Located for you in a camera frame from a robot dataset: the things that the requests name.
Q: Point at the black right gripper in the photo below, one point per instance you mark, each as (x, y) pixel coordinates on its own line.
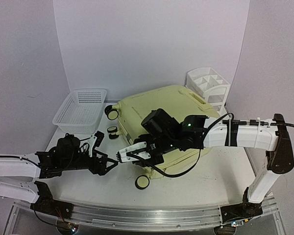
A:
(140, 145)

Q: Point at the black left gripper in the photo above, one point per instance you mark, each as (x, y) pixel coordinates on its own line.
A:
(101, 170)

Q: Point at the pale green hard-shell suitcase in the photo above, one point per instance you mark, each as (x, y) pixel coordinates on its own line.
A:
(179, 102)

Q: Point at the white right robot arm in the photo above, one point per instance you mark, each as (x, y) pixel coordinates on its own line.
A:
(270, 135)

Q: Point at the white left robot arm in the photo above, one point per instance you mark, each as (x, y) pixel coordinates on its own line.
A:
(21, 177)

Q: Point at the white perforated plastic basket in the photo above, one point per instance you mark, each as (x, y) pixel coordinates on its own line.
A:
(81, 111)

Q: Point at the white plastic drawer organizer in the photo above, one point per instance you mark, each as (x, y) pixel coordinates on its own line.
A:
(209, 85)

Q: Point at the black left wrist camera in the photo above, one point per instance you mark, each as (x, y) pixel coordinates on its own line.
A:
(67, 148)

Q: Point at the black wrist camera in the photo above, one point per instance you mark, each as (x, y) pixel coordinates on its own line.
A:
(67, 148)
(159, 123)

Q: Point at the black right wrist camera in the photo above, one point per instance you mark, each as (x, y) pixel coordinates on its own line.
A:
(159, 123)

